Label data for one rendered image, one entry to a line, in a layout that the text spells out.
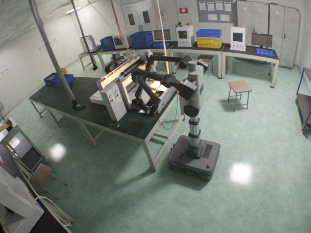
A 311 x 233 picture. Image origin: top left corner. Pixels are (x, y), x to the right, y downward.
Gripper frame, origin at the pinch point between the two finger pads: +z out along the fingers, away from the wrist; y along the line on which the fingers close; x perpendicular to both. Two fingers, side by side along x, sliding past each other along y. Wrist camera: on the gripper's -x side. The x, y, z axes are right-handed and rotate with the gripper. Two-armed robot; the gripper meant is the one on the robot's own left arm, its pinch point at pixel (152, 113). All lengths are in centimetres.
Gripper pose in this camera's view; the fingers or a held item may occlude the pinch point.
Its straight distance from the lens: 195.5
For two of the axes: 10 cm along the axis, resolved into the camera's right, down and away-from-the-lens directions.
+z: -2.8, 5.5, 7.9
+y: -4.6, 6.4, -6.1
